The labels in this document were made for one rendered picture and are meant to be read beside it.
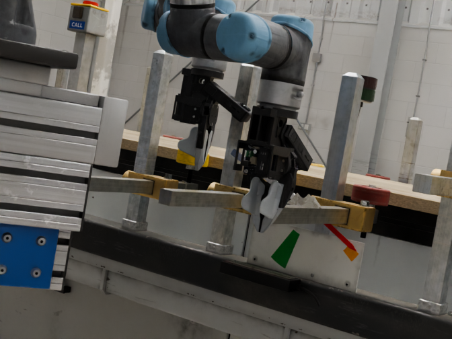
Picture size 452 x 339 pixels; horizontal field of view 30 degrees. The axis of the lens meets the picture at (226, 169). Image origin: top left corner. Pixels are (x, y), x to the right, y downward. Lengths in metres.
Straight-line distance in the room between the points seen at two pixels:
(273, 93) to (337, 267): 0.47
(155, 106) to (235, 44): 0.72
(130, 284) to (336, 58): 8.16
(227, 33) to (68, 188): 0.38
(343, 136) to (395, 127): 7.88
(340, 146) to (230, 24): 0.51
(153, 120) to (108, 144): 0.89
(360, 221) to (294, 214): 0.22
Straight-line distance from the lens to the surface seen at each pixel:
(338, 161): 1.73
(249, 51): 1.30
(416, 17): 9.71
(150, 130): 2.00
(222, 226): 1.86
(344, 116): 1.73
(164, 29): 1.42
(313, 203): 1.54
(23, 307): 2.65
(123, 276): 2.07
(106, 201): 2.36
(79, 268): 2.17
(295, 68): 1.40
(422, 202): 1.86
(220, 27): 1.33
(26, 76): 1.08
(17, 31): 1.09
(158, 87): 2.00
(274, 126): 1.39
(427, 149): 9.43
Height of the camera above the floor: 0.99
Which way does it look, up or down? 3 degrees down
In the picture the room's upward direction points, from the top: 10 degrees clockwise
